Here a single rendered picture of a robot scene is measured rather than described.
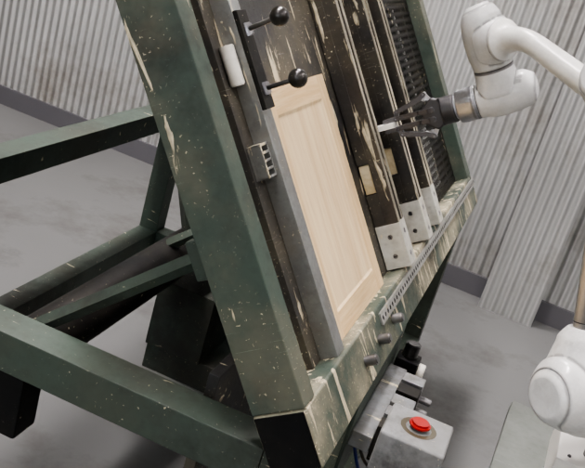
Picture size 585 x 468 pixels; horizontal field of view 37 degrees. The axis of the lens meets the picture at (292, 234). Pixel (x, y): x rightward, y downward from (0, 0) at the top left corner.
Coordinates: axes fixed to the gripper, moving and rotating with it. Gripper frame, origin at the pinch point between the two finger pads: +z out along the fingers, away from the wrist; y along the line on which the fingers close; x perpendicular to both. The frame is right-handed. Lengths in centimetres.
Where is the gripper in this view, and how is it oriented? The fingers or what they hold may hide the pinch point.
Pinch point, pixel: (383, 127)
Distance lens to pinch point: 240.4
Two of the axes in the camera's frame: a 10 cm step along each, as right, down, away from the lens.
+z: -9.0, 2.1, 3.9
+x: -3.3, 2.6, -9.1
